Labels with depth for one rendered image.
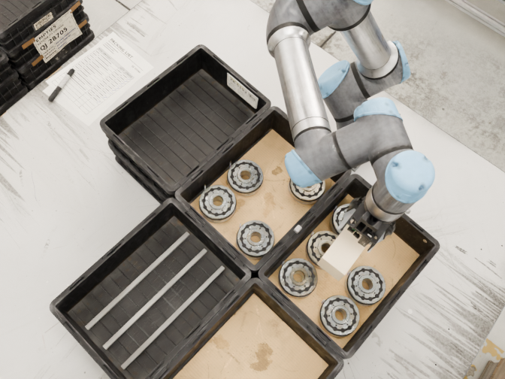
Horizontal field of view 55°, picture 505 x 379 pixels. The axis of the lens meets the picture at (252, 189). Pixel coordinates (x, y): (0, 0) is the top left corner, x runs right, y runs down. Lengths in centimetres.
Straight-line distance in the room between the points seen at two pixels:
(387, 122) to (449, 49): 218
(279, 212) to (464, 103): 167
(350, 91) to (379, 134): 63
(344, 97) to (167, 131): 53
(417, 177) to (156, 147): 87
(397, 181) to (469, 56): 228
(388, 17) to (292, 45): 200
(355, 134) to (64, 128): 109
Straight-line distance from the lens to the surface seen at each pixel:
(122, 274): 135
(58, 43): 236
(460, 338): 160
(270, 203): 140
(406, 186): 80
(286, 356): 131
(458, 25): 316
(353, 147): 87
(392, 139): 85
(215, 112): 152
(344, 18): 115
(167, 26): 189
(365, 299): 134
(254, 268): 123
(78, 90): 177
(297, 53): 105
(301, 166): 89
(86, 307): 136
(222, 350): 130
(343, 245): 110
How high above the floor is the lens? 213
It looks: 67 degrees down
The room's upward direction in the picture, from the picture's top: 10 degrees clockwise
